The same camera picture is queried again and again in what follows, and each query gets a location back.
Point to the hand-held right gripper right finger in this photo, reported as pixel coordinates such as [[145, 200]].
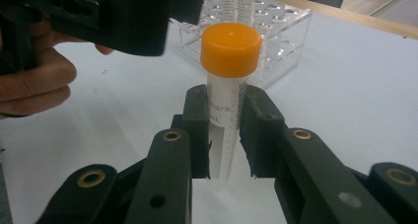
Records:
[[295, 171]]

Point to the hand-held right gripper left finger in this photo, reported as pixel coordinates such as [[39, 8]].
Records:
[[171, 171]]

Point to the clear acrylic tube rack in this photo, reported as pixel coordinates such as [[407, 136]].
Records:
[[282, 30]]

